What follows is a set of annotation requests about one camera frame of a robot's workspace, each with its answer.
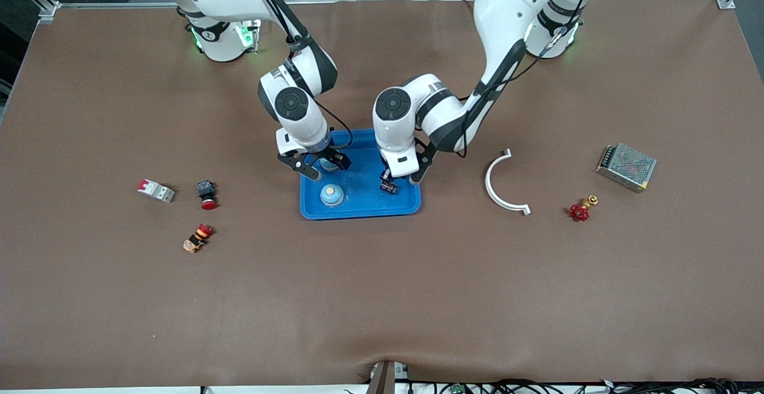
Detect blue plastic tray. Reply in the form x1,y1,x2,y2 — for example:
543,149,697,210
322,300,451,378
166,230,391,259
299,128,423,221

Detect black red emergency stop button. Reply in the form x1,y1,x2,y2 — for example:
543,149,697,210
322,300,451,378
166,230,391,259
196,180,219,211

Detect brown table mat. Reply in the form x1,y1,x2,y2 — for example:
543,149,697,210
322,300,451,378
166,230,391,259
0,0,764,390

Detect white red circuit breaker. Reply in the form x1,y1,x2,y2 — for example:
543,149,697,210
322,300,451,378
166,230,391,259
137,178,176,204

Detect red valve with brass fitting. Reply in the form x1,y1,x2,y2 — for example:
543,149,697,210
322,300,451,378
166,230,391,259
568,195,599,223

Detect metal mesh power supply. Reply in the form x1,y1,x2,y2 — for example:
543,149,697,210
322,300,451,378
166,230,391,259
596,142,658,194

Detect white curved plastic bracket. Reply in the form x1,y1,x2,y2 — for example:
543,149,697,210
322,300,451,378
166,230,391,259
484,148,532,217

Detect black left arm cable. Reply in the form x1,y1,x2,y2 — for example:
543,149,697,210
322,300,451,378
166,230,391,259
456,0,583,159

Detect metal clamp bracket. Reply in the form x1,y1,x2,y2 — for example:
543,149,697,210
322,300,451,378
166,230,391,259
365,359,410,394

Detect black cable bundle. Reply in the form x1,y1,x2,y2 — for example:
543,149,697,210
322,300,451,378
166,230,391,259
343,377,764,394

